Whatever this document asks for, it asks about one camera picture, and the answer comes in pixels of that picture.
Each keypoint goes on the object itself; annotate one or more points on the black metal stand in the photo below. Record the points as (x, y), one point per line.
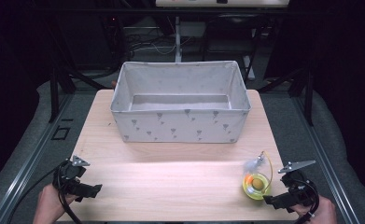
(53, 93)
(309, 96)

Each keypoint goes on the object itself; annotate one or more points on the aluminium floor rail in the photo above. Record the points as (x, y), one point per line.
(27, 168)
(323, 161)

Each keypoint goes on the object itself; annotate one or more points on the white table leg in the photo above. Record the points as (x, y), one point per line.
(178, 39)

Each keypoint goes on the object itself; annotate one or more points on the person's right hand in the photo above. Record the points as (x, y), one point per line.
(321, 213)

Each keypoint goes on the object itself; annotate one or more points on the yellow-green cat toy with feather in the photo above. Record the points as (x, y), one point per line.
(257, 186)

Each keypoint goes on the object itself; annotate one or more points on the black chair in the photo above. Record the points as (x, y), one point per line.
(231, 34)

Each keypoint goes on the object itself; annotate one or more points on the person's left hand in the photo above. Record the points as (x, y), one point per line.
(50, 205)

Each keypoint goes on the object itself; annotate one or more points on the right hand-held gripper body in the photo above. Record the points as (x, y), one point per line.
(297, 182)

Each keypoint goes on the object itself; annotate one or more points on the grey fabric storage box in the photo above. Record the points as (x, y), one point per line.
(180, 124)

